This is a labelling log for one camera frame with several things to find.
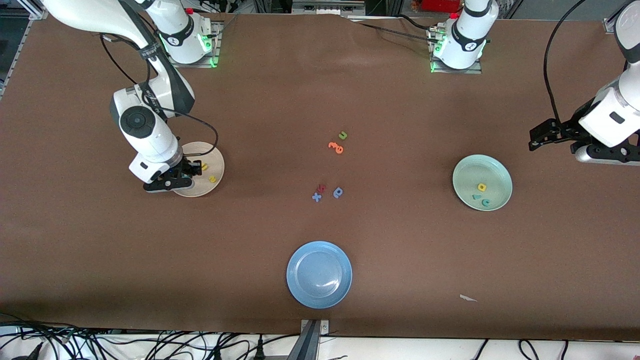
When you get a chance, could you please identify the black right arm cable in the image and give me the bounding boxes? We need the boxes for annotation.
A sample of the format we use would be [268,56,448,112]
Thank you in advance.
[99,32,220,160]

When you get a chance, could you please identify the grey metal frame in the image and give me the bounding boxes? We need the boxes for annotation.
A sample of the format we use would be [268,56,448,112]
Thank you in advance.
[292,0,366,16]

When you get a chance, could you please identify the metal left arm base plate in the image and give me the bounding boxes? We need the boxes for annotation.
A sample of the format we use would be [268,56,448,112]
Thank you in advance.
[429,27,484,75]

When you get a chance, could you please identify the brown table cover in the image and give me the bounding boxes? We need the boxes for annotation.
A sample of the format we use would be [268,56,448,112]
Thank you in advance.
[0,7,640,342]

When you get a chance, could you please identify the blue round plate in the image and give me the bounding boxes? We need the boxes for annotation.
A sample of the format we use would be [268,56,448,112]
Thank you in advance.
[286,240,353,310]

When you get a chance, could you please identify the black tangled cable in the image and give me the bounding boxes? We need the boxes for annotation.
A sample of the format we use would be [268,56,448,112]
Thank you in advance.
[0,312,101,360]

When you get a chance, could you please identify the black looped cable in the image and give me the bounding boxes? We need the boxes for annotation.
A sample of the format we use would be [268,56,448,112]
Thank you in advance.
[517,339,542,360]

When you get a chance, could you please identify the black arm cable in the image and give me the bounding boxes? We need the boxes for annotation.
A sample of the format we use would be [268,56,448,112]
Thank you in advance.
[99,32,220,160]
[544,0,587,123]

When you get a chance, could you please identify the black base cable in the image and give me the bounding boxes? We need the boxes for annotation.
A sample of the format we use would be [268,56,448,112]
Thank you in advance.
[350,14,441,46]

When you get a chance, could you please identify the aluminium corner bracket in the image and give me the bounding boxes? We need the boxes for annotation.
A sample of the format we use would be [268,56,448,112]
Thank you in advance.
[602,4,626,35]
[17,0,48,21]

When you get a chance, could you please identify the aluminium profile with bracket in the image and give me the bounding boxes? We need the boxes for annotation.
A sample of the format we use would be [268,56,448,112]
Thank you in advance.
[287,319,331,360]

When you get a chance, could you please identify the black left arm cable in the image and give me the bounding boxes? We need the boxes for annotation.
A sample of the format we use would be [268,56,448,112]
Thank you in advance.
[544,0,587,123]

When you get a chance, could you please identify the pale green round plate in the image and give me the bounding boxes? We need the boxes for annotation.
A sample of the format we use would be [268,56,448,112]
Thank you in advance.
[452,154,514,212]

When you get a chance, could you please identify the beige round plate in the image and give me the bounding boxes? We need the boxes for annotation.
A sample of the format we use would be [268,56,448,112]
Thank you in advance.
[172,141,226,198]

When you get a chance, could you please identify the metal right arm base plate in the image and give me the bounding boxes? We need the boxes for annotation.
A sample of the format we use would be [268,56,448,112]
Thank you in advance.
[166,20,223,69]

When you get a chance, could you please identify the red box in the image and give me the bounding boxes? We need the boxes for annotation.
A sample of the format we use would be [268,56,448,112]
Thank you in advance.
[421,0,463,13]

